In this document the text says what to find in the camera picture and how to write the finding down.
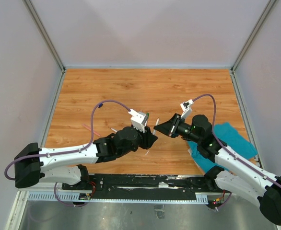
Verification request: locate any white cable duct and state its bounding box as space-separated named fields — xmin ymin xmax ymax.
xmin=26 ymin=190 xmax=209 ymax=205

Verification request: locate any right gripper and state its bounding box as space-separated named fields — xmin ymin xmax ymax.
xmin=154 ymin=113 xmax=201 ymax=144

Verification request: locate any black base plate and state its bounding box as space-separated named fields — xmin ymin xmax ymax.
xmin=78 ymin=173 xmax=234 ymax=201

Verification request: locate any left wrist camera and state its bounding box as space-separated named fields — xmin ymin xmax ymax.
xmin=128 ymin=109 xmax=146 ymax=132

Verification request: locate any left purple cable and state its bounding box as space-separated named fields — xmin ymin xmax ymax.
xmin=4 ymin=99 xmax=131 ymax=181

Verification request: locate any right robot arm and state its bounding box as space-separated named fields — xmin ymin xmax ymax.
xmin=154 ymin=114 xmax=281 ymax=226

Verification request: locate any teal cloth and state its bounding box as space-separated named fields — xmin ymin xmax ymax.
xmin=187 ymin=122 xmax=258 ymax=173

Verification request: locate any pink pen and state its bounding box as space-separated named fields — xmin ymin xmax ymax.
xmin=82 ymin=124 xmax=101 ymax=137

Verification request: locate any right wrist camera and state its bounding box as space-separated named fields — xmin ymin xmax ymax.
xmin=180 ymin=99 xmax=194 ymax=120

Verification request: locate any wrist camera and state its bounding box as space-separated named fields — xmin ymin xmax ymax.
xmin=128 ymin=109 xmax=146 ymax=132
xmin=180 ymin=99 xmax=194 ymax=120

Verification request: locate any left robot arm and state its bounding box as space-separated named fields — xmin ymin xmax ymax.
xmin=14 ymin=126 xmax=158 ymax=190

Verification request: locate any purple cable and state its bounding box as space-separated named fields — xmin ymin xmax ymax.
xmin=4 ymin=99 xmax=131 ymax=181
xmin=190 ymin=93 xmax=281 ymax=199

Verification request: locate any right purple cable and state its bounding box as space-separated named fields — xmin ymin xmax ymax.
xmin=190 ymin=93 xmax=281 ymax=199

